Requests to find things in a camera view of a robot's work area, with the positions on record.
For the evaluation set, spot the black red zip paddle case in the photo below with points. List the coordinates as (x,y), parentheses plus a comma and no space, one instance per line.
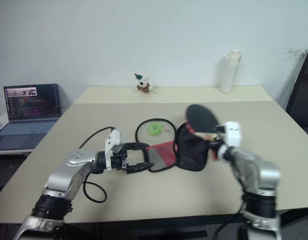
(191,152)

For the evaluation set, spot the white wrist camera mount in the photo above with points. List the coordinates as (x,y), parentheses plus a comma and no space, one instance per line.
(233,133)
(113,140)

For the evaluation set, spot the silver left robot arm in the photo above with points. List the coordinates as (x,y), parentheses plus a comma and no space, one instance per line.
(68,180)

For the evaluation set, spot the black red table tennis paddle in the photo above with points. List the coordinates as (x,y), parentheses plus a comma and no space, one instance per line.
(201,117)

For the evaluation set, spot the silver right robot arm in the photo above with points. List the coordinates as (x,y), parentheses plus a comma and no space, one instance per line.
(259,175)

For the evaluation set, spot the open grey laptop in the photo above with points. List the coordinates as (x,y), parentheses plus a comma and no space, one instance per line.
(31,107)

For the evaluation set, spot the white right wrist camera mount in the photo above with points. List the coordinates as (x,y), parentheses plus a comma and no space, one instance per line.
(233,133)

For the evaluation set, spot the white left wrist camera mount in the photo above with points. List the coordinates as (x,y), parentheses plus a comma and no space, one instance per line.
(113,140)

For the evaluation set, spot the white water bottle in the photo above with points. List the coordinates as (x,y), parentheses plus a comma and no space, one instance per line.
(229,72)

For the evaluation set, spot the white plush dog toy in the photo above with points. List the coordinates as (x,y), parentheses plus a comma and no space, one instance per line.
(143,83)

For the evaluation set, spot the black office chair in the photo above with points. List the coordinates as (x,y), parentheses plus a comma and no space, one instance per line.
(302,97)

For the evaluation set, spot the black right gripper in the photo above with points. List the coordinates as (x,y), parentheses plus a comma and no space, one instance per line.
(222,146)

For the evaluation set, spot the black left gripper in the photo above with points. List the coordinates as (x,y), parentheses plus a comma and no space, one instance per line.
(118,161)

